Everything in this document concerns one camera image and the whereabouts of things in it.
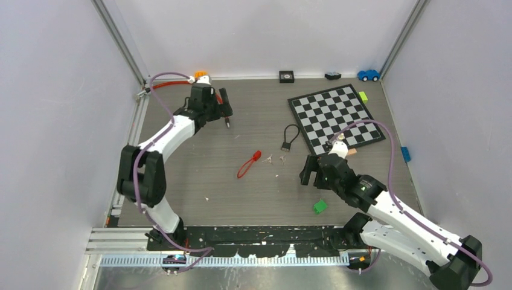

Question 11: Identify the black cable padlock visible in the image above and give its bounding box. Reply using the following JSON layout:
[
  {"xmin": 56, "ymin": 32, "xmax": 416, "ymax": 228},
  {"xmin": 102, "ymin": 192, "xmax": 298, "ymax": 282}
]
[{"xmin": 281, "ymin": 124, "xmax": 301, "ymax": 152}]

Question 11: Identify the red hose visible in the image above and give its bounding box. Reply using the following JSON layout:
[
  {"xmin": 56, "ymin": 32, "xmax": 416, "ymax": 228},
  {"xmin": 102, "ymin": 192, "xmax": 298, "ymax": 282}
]
[{"xmin": 136, "ymin": 80, "xmax": 232, "ymax": 129}]

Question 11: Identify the red cable padlock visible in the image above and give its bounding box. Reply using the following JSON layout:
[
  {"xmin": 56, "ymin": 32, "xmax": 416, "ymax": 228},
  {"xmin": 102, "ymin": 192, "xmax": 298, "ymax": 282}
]
[{"xmin": 237, "ymin": 150, "xmax": 261, "ymax": 179}]

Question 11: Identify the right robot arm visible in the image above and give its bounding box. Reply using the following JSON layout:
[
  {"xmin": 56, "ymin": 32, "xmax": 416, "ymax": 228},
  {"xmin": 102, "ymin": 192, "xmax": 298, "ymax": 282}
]
[{"xmin": 299, "ymin": 153, "xmax": 482, "ymax": 289}]

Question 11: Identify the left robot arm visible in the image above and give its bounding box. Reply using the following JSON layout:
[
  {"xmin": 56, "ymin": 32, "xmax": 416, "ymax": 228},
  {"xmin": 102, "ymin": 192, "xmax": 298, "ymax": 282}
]
[{"xmin": 117, "ymin": 84, "xmax": 232, "ymax": 250}]

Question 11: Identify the orange toy block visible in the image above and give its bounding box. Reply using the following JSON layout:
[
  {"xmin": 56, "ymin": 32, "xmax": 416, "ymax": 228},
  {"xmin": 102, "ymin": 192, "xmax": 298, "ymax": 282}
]
[{"xmin": 194, "ymin": 71, "xmax": 208, "ymax": 80}]

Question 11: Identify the green toy brick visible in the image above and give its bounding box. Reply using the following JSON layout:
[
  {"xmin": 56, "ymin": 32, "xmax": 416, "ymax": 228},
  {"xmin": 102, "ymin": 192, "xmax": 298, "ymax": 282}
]
[{"xmin": 313, "ymin": 199, "xmax": 328, "ymax": 214}]

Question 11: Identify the black white chessboard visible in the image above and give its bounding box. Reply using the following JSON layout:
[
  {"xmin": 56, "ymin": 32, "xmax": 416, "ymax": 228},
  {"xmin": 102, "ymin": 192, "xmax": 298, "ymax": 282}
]
[{"xmin": 287, "ymin": 84, "xmax": 373, "ymax": 155}]

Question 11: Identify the small black box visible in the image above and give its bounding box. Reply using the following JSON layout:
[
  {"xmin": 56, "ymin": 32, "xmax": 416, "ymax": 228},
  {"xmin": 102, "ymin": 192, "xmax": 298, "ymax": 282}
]
[{"xmin": 279, "ymin": 70, "xmax": 295, "ymax": 83}]

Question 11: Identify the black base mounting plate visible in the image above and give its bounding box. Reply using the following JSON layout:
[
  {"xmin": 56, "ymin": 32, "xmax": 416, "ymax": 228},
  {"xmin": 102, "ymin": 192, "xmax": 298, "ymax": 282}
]
[{"xmin": 171, "ymin": 225, "xmax": 379, "ymax": 258}]

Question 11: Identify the blue toy brick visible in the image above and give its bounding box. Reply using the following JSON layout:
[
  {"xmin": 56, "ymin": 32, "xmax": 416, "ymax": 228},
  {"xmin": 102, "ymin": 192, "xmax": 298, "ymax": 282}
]
[{"xmin": 400, "ymin": 146, "xmax": 412, "ymax": 163}]

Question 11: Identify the lime green block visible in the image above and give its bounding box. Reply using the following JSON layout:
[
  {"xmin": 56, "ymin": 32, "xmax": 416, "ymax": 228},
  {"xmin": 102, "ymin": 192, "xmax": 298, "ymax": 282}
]
[{"xmin": 358, "ymin": 91, "xmax": 368, "ymax": 103}]

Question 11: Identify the small black toy car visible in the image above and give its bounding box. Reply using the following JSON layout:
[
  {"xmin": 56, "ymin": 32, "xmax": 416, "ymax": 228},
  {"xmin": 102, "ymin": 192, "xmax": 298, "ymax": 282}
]
[{"xmin": 324, "ymin": 72, "xmax": 341, "ymax": 80}]

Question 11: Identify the blue toy car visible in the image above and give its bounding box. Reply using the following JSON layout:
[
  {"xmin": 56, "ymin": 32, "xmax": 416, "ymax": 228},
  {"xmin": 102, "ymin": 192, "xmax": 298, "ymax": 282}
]
[{"xmin": 357, "ymin": 69, "xmax": 380, "ymax": 82}]

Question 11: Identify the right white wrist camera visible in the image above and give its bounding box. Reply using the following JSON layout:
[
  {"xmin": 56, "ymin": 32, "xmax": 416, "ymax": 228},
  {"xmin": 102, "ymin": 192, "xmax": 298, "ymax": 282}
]
[{"xmin": 326, "ymin": 141, "xmax": 349, "ymax": 159}]

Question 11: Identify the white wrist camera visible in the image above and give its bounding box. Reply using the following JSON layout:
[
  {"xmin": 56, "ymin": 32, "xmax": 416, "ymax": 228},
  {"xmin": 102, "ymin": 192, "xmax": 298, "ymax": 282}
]
[
  {"xmin": 188, "ymin": 74, "xmax": 211, "ymax": 86},
  {"xmin": 326, "ymin": 141, "xmax": 349, "ymax": 159}
]

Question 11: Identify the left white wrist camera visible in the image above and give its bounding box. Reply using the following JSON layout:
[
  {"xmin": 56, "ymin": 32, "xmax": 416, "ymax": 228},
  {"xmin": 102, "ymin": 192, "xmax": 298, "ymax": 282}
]
[{"xmin": 188, "ymin": 74, "xmax": 211, "ymax": 86}]

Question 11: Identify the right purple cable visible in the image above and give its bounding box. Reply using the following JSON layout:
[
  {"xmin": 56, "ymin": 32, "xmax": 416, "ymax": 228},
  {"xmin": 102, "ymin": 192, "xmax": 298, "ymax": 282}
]
[{"xmin": 328, "ymin": 119, "xmax": 493, "ymax": 288}]

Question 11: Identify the aluminium front rail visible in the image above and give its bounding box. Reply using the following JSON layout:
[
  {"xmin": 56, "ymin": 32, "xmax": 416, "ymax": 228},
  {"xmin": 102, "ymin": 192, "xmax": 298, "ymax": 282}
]
[{"xmin": 85, "ymin": 224, "xmax": 450, "ymax": 268}]

